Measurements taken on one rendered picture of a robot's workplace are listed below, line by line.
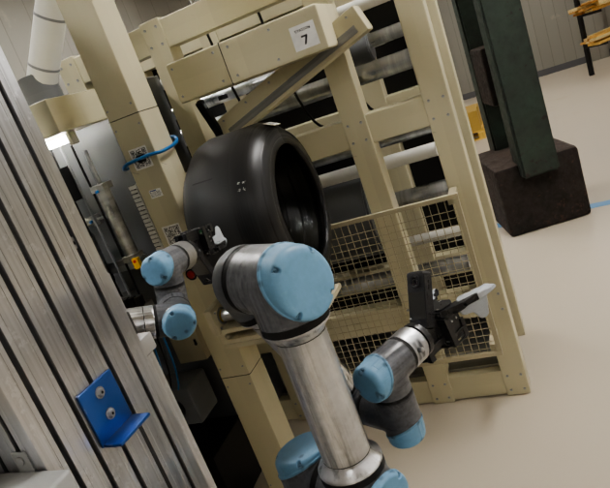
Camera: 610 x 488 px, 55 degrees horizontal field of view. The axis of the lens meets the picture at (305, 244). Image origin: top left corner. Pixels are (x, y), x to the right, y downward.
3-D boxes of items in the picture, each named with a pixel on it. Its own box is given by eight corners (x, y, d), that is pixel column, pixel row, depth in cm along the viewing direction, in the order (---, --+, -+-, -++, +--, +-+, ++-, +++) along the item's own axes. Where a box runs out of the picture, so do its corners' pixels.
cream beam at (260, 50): (179, 105, 218) (164, 65, 214) (209, 95, 241) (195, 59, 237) (329, 47, 195) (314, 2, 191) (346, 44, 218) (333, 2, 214)
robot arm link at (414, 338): (380, 336, 113) (411, 336, 107) (393, 324, 116) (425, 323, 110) (395, 370, 115) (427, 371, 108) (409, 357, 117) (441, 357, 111)
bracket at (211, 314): (213, 337, 207) (202, 313, 204) (254, 289, 242) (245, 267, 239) (221, 335, 205) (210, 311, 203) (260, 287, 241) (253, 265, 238)
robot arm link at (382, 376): (357, 404, 109) (343, 365, 106) (392, 371, 115) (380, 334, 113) (390, 412, 103) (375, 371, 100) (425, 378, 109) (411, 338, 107)
